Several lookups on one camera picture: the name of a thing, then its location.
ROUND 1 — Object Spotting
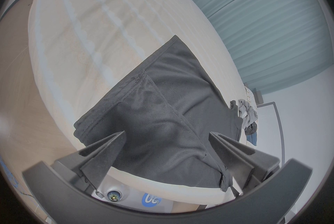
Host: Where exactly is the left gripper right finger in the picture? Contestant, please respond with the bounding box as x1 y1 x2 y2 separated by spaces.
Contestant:
208 132 281 196

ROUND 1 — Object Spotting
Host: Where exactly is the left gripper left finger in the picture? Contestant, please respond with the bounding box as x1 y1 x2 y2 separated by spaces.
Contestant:
53 131 128 191

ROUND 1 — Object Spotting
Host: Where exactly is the black T-shirt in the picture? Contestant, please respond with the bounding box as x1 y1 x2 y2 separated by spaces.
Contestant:
73 35 244 192

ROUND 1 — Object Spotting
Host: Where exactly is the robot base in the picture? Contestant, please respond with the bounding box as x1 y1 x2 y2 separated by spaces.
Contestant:
91 181 209 214

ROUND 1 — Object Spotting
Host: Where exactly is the bed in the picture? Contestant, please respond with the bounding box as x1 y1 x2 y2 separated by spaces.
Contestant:
27 0 284 205

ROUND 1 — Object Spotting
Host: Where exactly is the dark blue garment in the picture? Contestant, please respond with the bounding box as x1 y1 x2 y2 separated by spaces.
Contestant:
246 133 258 146

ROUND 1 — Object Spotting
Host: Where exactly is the black shiny garment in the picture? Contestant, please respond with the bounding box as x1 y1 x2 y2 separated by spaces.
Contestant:
244 122 258 136

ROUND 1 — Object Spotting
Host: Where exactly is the grey garment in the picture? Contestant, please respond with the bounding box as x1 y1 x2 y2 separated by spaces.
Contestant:
238 99 259 130

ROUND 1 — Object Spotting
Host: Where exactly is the grey bedside table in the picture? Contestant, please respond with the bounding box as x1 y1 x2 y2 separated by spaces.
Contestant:
254 90 264 105

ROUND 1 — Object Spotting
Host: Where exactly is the blue-green curtain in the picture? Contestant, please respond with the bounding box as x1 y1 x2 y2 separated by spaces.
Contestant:
144 0 334 95

